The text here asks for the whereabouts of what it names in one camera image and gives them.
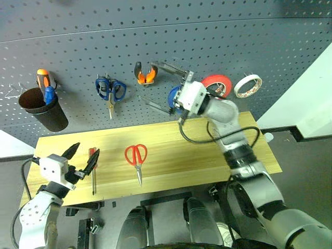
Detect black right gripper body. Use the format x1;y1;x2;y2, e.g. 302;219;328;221
173;70;195;111

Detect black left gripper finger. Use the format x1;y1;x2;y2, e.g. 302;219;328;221
82;148;101;180
61;142;81;160

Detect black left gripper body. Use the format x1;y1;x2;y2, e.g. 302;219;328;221
64;165;87;187

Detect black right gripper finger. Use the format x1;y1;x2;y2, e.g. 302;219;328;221
151;61;188;79
141;96;174;115

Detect blue tape roll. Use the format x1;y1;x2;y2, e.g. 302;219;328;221
168;85;185;116

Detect grey pegboard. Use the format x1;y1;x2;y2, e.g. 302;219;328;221
0;0;332;146

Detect red tape roll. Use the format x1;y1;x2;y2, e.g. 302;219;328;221
201;74;233;100

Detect white tape roll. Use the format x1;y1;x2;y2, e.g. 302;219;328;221
233;74;263;100

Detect orange and black pliers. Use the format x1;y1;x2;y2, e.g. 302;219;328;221
134;61;158;86

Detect black plastic cup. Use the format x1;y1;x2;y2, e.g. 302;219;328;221
18;87;69;132

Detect dark rounded shape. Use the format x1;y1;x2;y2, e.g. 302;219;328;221
121;206;151;247
183;197;224;246

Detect orange and black screwdriver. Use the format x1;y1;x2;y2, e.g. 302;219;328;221
36;68;52;96

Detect white shoe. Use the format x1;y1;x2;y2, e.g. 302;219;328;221
216;222;241;247

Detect red handled screwdriver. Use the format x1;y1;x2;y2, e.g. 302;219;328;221
89;147;98;195

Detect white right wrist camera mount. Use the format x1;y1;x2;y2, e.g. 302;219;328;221
176;80;210;116

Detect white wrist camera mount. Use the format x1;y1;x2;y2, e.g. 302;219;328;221
38;154;77;190
176;80;210;116

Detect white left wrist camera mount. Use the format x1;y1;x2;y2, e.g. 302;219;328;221
38;154;77;190

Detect red handled scissors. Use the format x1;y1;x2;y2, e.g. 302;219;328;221
124;144;148;187

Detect blue handled scissors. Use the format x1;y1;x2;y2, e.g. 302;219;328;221
95;74;128;120

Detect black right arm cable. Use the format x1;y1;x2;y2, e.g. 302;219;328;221
178;114;261;154

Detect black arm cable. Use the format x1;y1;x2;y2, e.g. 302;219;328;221
178;114;261;154
10;157;42;249

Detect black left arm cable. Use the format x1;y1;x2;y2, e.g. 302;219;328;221
10;157;42;249

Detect blue handled screwdriver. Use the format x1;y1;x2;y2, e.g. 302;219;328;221
44;86;58;106

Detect black table frame bar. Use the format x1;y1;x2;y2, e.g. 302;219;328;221
140;191;193;207

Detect metal wire peg hook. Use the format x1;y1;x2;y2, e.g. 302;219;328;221
4;82;28;99

